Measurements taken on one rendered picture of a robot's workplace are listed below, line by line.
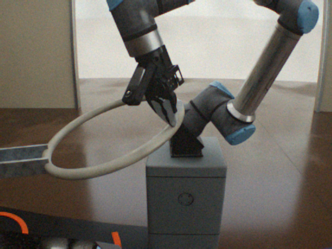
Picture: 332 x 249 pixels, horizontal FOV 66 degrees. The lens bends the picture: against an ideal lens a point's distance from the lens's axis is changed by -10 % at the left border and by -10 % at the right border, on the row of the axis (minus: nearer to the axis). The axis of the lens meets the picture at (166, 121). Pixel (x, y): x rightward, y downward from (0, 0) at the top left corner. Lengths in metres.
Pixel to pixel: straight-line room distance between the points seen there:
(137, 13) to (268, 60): 0.65
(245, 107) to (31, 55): 5.14
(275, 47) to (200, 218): 0.93
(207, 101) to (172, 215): 0.62
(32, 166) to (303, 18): 1.01
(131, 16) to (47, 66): 5.23
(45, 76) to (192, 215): 4.84
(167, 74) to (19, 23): 5.49
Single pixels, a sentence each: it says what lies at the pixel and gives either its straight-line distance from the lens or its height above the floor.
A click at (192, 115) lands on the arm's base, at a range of 1.39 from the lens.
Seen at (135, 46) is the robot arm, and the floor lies 1.44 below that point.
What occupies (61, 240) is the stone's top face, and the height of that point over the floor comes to 0.87.
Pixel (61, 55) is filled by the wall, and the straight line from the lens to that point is 5.67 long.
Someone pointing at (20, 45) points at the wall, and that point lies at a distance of 6.08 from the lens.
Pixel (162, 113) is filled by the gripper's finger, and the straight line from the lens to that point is 0.73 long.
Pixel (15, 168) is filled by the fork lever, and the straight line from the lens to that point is 0.88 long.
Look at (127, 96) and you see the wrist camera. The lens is 0.65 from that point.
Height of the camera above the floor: 1.47
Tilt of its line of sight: 18 degrees down
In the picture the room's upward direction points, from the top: straight up
